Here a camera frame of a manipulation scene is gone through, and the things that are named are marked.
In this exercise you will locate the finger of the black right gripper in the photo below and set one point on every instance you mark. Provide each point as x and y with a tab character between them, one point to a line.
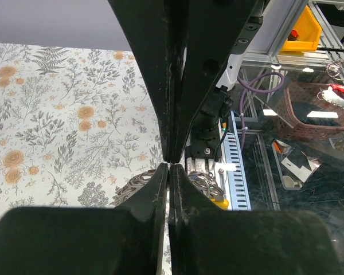
147	27
210	30

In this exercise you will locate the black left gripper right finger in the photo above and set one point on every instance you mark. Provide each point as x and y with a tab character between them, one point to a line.
205	239

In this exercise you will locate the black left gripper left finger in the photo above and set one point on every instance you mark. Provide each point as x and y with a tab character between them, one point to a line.
126	239

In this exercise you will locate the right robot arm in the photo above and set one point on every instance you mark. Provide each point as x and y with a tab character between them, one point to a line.
214	104

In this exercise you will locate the yellow storage bin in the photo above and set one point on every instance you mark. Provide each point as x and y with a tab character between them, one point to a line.
305	35

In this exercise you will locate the brown perforated basket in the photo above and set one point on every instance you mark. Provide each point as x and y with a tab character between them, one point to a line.
303	115

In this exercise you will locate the floral tablecloth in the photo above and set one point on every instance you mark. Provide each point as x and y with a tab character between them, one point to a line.
77	128

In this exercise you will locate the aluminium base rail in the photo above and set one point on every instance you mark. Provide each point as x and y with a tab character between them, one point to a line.
214	162

